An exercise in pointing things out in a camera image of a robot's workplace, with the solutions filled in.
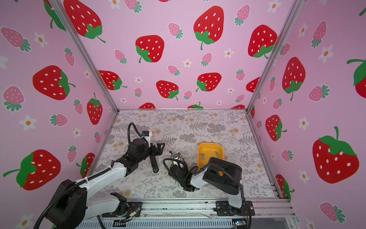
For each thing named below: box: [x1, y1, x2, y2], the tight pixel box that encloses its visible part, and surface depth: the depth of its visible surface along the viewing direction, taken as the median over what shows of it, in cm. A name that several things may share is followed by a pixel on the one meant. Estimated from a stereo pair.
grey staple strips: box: [200, 150, 220, 160], surface depth 97 cm
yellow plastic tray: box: [197, 142, 224, 171], surface depth 97 cm
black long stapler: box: [149, 155, 159, 174], surface depth 92 cm
